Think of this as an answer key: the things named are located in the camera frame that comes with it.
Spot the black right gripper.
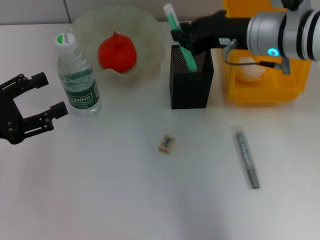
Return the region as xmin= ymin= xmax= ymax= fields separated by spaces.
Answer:
xmin=171 ymin=9 xmax=251 ymax=55

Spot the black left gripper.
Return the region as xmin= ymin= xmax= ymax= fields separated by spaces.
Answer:
xmin=0 ymin=72 xmax=69 ymax=146

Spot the mint green pen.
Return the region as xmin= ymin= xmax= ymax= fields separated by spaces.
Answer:
xmin=163 ymin=2 xmax=198 ymax=73

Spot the clear green-label water bottle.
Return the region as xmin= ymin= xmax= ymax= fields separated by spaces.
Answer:
xmin=54 ymin=31 xmax=102 ymax=117

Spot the red orange fruit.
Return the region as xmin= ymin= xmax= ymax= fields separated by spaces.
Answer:
xmin=97 ymin=31 xmax=138 ymax=74

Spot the white paper ball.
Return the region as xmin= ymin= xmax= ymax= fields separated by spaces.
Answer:
xmin=236 ymin=56 xmax=266 ymax=83

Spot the beige eraser with barcode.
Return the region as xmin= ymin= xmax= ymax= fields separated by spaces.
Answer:
xmin=158 ymin=133 xmax=176 ymax=155

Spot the grey pen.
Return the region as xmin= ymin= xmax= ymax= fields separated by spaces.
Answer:
xmin=231 ymin=124 xmax=261 ymax=190

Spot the clear wavy glass fruit bowl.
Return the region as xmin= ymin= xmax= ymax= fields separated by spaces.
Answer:
xmin=69 ymin=5 xmax=167 ymax=86

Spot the black mesh pen holder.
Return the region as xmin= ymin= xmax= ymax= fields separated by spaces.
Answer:
xmin=169 ymin=44 xmax=215 ymax=110

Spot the yellow plastic bin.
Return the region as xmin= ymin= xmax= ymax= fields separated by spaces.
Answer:
xmin=222 ymin=0 xmax=313 ymax=104

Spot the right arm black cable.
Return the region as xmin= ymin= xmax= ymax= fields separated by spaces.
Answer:
xmin=223 ymin=38 xmax=291 ymax=75

